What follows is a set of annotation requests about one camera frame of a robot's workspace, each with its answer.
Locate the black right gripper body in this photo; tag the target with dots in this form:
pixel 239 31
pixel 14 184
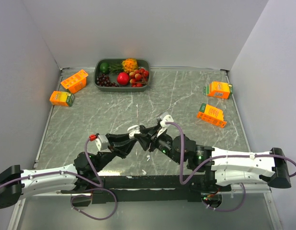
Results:
pixel 164 142

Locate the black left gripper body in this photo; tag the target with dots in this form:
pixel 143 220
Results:
pixel 106 157

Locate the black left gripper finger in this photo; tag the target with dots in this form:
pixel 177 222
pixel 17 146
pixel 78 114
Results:
pixel 130 147
pixel 119 139

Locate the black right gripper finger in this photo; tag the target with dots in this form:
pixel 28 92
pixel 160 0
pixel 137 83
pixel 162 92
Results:
pixel 150 131
pixel 144 140

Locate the white earbud charging case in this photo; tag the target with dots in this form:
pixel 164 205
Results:
pixel 133 130

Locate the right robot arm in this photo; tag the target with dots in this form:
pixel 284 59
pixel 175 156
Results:
pixel 221 167

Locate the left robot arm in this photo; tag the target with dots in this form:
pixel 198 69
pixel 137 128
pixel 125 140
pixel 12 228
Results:
pixel 80 176

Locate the red lychee bunch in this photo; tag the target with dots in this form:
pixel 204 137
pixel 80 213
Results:
pixel 139 77

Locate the dark grape bunch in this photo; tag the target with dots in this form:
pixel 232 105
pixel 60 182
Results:
pixel 103 80

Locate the red apple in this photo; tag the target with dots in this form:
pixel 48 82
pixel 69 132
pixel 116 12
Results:
pixel 123 79

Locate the orange green box left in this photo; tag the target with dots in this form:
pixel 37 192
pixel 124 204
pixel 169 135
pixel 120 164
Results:
pixel 62 98

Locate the orange box back left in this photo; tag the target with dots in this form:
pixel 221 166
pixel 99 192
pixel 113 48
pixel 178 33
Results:
pixel 76 82

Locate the grey-green fruit tray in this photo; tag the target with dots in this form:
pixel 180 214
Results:
pixel 113 76

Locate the green leafy sprig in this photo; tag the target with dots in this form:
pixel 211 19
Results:
pixel 116 68

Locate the green lime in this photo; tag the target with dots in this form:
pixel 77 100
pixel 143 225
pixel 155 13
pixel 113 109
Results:
pixel 104 67

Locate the orange box back right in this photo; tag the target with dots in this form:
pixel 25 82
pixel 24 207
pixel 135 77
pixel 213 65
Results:
pixel 218 89

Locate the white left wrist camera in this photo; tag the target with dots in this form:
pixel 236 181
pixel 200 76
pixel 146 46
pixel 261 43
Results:
pixel 101 141

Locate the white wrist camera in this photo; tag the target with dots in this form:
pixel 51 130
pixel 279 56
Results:
pixel 101 141
pixel 162 120

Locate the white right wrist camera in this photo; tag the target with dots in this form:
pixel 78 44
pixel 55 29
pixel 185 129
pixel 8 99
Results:
pixel 162 120

